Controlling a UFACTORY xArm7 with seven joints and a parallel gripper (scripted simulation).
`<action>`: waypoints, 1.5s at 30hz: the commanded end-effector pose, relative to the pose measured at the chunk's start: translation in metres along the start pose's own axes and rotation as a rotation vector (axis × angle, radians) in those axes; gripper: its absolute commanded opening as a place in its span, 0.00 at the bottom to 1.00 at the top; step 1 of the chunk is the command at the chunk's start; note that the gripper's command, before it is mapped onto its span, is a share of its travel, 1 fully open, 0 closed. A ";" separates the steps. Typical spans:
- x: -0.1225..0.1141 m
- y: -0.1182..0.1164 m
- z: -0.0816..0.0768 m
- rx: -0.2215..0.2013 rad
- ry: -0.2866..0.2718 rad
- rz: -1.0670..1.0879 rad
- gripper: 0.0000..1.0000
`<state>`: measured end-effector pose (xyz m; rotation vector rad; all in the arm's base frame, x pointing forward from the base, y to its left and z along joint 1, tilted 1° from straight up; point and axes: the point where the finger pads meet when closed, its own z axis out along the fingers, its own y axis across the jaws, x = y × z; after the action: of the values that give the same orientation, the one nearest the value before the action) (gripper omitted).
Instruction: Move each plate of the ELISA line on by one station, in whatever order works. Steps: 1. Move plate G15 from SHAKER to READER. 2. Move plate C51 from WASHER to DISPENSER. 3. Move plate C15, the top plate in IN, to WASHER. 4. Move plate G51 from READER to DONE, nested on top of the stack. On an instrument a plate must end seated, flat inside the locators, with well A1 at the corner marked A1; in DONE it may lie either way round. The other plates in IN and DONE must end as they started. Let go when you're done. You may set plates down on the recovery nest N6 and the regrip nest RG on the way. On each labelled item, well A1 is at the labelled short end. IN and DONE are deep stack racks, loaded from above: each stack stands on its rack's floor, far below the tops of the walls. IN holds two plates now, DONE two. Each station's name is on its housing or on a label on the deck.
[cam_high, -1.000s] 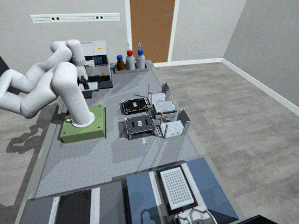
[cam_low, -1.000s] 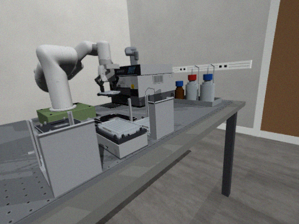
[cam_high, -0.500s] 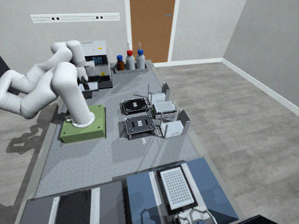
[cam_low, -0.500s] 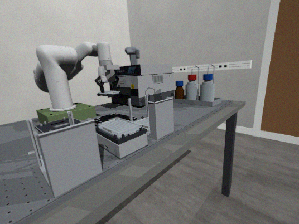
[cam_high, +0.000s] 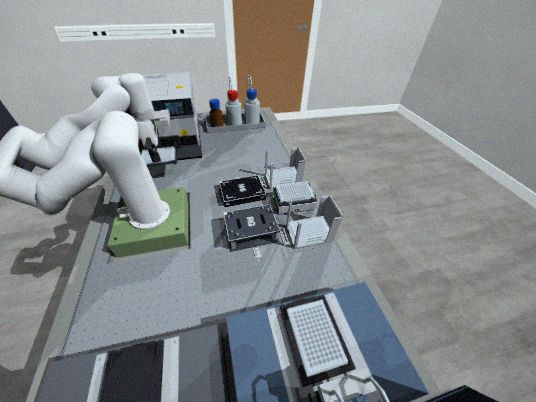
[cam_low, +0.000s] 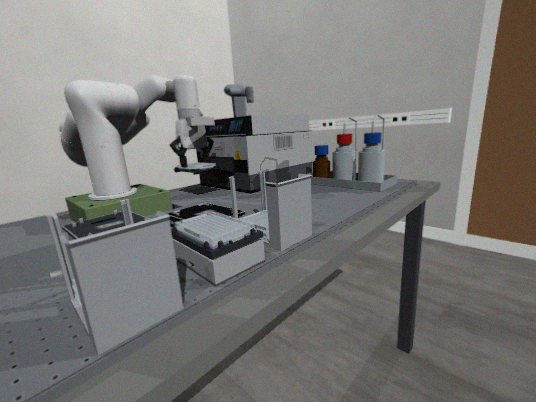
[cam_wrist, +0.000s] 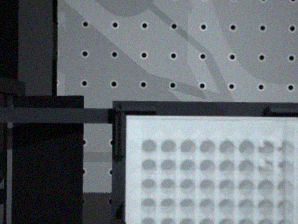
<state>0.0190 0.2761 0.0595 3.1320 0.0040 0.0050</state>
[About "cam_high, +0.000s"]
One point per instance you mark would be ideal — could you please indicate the white plastic bottle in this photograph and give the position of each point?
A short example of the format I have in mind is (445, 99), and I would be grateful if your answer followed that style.
(234, 115)

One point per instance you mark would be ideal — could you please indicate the brown glass bottle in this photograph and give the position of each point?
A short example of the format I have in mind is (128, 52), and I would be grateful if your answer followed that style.
(216, 119)

